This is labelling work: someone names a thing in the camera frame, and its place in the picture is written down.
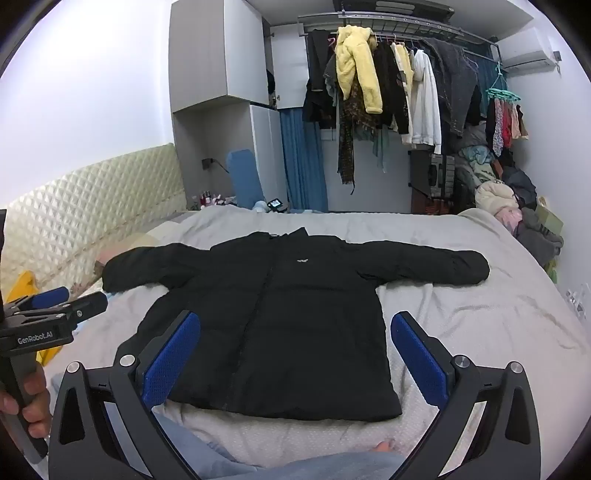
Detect brown patterned scarf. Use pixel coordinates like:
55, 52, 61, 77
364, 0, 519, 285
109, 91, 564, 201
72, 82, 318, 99
336, 87, 371, 186

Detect black hanging garment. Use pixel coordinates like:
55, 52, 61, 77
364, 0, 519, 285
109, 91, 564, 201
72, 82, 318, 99
370, 41, 413, 136

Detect person's left hand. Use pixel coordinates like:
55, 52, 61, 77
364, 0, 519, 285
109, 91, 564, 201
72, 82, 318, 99
0, 366, 52, 438

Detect black storage crate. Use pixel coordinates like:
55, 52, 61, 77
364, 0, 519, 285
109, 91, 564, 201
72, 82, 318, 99
428, 154, 456, 200

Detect green cardboard box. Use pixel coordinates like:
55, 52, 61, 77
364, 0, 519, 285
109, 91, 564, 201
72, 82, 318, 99
534, 196, 565, 237

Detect yellow fleece jacket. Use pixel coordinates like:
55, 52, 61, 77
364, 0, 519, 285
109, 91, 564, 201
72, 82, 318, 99
334, 25, 385, 115

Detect yellow cloth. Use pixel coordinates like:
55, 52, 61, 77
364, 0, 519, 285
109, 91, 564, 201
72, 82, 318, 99
8, 271, 64, 366

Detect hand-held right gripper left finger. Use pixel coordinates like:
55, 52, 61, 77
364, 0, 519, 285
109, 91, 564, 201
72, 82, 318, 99
47, 311, 205, 480

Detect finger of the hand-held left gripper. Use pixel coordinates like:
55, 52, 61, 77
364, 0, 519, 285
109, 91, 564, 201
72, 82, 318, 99
6, 286, 70, 315
11, 291, 109, 330

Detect white wardrobe cabinet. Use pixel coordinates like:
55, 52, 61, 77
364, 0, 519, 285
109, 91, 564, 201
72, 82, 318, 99
168, 0, 291, 214

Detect blue cushion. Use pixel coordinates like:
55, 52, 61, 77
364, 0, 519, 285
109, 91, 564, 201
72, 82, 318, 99
228, 150, 267, 209

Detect white air conditioner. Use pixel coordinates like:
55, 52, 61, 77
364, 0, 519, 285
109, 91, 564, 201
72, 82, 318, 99
495, 27, 558, 73

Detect light teal hanging garment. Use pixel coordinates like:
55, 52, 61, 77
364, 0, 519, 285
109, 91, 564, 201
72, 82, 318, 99
368, 124, 387, 175

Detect blue curtain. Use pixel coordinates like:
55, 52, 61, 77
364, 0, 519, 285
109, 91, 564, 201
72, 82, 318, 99
280, 108, 329, 214

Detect green clip hanger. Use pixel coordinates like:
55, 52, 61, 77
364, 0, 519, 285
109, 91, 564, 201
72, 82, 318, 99
485, 61, 523, 103

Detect group of cosmetic bottles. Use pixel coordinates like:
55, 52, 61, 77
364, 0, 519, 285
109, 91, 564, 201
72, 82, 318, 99
198, 189, 237, 209

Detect pile of clothes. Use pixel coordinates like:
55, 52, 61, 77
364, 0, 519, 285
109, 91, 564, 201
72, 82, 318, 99
454, 124, 565, 269

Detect white hoodie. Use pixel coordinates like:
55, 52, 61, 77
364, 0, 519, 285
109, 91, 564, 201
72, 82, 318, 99
399, 48, 443, 155

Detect dark grey denim jacket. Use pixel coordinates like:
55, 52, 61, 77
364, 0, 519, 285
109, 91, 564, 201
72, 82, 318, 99
421, 37, 484, 139

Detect small colourful hanging clothes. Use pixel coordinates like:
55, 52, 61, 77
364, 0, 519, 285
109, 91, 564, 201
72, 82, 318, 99
488, 97, 530, 158

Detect beige pillow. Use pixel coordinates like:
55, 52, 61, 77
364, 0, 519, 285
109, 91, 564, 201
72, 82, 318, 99
69, 231, 160, 297

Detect black puffer jacket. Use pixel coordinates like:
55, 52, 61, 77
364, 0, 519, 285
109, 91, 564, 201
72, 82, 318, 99
100, 227, 491, 422

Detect cream quilted headboard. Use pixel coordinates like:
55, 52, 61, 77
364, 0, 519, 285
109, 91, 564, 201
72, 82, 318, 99
0, 143, 186, 298

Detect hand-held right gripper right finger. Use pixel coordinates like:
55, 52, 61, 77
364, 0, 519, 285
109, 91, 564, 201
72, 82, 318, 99
390, 311, 542, 480

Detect person's light blue pants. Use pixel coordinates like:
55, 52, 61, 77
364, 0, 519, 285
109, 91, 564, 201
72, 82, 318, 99
151, 406, 408, 480

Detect black hanging coat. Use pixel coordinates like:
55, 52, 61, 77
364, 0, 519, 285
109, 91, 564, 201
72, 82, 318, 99
302, 29, 341, 131

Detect metal clothes rack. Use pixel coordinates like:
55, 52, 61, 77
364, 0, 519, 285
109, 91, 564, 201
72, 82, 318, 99
297, 0, 503, 63

